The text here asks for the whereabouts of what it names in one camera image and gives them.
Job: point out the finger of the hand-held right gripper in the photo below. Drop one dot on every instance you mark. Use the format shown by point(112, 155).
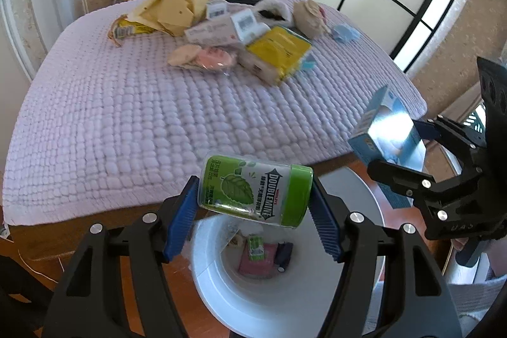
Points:
point(396, 175)
point(447, 130)

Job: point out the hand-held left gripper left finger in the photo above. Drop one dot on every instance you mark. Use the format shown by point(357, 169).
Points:
point(182, 215)

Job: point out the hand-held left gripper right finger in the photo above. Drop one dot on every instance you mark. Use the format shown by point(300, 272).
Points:
point(326, 219)

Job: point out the light blue box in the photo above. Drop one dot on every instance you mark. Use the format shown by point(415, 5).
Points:
point(392, 124)

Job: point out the dark blue tube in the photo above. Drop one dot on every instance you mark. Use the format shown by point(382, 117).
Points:
point(283, 255)

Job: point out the green gum bottle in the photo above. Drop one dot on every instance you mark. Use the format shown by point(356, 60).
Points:
point(245, 187)

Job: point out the slim green gum pack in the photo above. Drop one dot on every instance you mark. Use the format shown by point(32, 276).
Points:
point(256, 247)

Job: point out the pink white medicine box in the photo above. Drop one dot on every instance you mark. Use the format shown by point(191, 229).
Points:
point(257, 266)

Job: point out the white round bin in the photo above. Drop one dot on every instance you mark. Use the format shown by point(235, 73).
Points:
point(237, 306)

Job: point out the dark slatted basket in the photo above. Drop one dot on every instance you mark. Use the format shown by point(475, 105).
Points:
point(477, 120)

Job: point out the striped blue white cloth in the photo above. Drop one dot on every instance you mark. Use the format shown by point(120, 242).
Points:
point(479, 294)

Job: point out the lavender knitted mat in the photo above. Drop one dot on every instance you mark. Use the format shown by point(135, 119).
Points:
point(138, 116)

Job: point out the small light blue packet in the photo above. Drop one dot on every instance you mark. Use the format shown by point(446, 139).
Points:
point(344, 33)

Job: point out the small teal item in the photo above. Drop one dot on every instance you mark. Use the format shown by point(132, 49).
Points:
point(309, 63)

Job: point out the wooden table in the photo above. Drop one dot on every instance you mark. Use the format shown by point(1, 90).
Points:
point(35, 243)

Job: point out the pink puff pack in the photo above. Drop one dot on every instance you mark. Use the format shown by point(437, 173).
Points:
point(214, 59)

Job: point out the beige puff pack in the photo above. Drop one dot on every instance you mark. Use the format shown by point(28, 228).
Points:
point(184, 55)

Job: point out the yellow sponge pack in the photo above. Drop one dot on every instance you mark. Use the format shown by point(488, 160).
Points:
point(277, 49)

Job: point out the beige cloth roll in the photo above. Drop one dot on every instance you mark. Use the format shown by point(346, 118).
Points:
point(309, 17)

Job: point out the white printed box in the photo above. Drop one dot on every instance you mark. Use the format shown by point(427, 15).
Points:
point(210, 31)
point(218, 8)
point(247, 21)

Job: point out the yellow black snack packet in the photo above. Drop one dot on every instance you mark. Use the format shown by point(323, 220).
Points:
point(126, 31)

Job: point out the yellow paper envelope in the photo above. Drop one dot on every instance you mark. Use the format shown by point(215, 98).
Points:
point(178, 5)

